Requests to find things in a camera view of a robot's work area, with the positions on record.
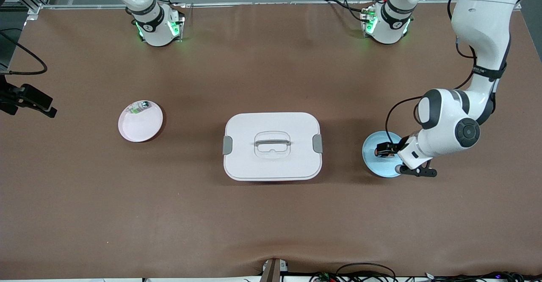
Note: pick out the pink round plate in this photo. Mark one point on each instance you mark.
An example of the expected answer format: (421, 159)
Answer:
(139, 129)

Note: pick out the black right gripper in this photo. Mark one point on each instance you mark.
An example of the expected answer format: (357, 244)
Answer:
(12, 97)

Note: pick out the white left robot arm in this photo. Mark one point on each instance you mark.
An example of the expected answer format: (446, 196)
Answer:
(444, 125)

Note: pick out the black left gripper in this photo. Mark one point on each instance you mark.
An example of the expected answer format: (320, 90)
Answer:
(393, 147)

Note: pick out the white lidded storage box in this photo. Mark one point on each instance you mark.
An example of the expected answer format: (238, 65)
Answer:
(271, 167)

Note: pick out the brown table mat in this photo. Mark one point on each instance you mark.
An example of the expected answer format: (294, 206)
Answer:
(271, 222)

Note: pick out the light blue round plate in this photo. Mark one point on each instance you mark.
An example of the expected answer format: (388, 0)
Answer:
(372, 163)

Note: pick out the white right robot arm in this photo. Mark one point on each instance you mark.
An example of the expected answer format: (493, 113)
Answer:
(156, 32)

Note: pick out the small green circuit board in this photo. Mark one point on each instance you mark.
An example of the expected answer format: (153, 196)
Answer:
(324, 277)

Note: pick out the metal table edge bracket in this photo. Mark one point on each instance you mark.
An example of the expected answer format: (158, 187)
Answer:
(273, 271)

